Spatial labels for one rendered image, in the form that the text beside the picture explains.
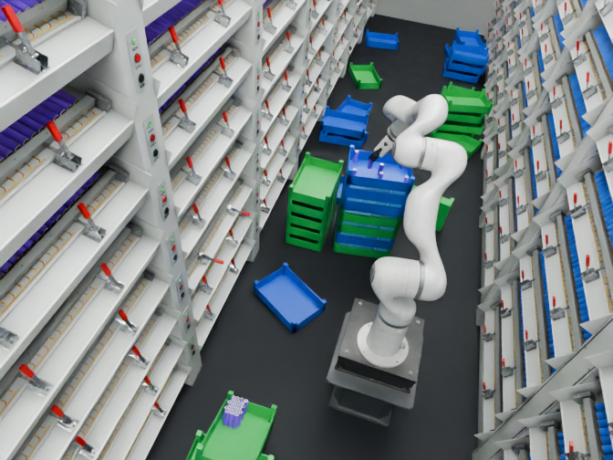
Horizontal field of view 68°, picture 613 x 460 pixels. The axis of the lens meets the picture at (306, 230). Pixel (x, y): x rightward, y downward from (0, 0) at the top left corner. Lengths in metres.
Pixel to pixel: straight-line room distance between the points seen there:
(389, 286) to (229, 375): 0.91
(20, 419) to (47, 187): 0.46
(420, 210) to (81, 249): 0.91
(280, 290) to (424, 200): 1.07
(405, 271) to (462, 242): 1.35
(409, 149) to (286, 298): 1.10
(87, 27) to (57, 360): 0.67
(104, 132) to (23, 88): 0.24
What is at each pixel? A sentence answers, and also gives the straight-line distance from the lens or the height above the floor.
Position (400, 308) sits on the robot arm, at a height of 0.64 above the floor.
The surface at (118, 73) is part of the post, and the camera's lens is 1.01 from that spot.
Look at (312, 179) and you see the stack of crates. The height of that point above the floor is 0.32.
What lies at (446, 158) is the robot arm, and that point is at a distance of 1.44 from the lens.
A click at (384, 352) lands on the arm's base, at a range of 1.67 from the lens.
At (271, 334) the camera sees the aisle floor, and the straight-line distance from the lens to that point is 2.13.
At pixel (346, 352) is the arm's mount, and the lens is 1.68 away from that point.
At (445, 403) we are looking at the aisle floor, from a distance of 2.13.
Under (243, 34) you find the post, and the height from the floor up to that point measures 1.17.
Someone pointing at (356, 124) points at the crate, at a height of 0.08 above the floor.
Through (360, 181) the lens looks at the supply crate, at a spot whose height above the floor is 0.51.
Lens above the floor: 1.84
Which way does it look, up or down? 46 degrees down
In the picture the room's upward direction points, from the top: 7 degrees clockwise
